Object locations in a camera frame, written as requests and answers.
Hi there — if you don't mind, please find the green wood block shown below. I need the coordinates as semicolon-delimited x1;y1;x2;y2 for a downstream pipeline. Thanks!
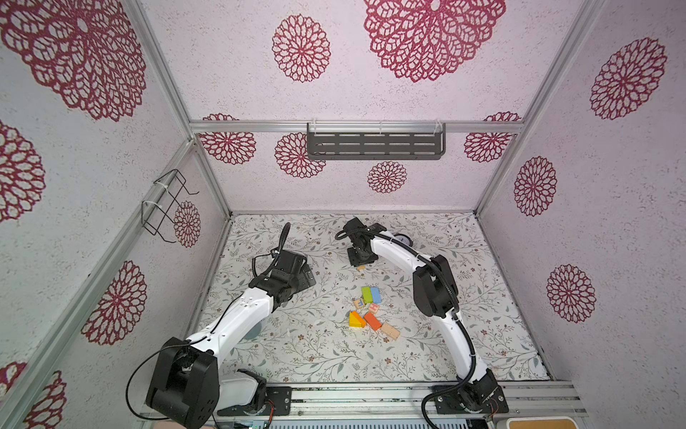
362;287;373;305

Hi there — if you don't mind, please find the red-orange wood block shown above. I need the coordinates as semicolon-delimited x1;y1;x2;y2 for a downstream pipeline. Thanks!
364;312;382;332

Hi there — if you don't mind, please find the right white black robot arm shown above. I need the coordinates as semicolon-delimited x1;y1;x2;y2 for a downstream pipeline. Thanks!
335;217;509;416

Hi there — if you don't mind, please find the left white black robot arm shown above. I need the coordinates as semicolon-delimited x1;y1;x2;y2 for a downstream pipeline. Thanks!
145;250;316;428

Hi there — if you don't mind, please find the blue wood block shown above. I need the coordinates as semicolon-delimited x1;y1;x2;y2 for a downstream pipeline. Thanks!
371;287;382;304

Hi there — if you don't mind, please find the yellow orange triangle block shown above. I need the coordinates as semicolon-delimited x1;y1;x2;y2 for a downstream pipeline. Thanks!
348;311;367;329

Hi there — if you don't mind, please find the natural wood rectangular block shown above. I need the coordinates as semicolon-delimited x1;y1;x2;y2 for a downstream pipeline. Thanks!
381;324;400;341

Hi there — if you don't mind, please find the black round pressure gauge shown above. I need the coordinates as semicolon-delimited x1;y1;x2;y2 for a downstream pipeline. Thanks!
396;234;414;247

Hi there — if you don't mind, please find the teal ceramic cup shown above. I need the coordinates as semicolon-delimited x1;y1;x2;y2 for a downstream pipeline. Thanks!
242;322;263;341

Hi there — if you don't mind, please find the orange white box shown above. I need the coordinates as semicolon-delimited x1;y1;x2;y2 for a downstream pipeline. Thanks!
496;416;579;429

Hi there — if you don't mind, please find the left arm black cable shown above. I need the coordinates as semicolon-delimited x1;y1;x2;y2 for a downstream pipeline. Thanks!
124;222;293;422

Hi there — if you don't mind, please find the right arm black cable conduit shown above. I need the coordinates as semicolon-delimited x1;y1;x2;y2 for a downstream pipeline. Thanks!
334;230;478;429

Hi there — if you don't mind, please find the grey slotted wall shelf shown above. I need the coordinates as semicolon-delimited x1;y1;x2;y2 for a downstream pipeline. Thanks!
305;123;446;161

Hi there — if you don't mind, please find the black wire wall basket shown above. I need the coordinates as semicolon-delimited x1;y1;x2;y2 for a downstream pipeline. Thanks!
139;169;202;248

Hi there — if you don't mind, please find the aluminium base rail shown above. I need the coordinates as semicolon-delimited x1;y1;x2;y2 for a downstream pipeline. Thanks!
208;381;589;425

